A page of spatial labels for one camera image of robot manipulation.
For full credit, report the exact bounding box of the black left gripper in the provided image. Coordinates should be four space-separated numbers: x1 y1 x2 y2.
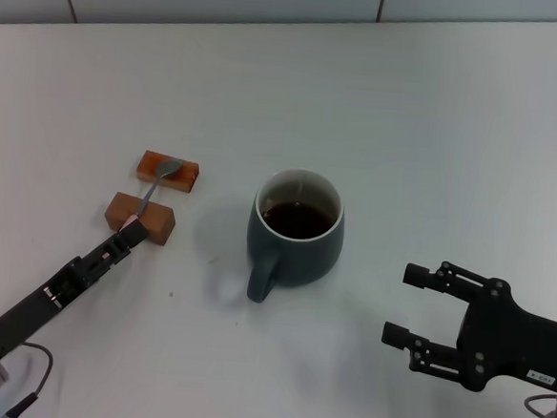
0 212 148 367

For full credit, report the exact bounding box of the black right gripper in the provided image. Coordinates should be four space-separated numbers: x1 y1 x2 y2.
378 256 557 398

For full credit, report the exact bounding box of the pink handled metal spoon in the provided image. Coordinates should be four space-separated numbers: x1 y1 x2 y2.
124 156 184 227

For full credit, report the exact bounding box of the dark grey ceramic coffee cup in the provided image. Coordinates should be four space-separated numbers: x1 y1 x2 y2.
241 165 350 310

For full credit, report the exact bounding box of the brown arched wooden block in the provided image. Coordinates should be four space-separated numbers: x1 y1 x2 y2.
102 190 179 248

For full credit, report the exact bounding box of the flat orange wooden block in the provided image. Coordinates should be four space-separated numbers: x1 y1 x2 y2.
134 149 202 195

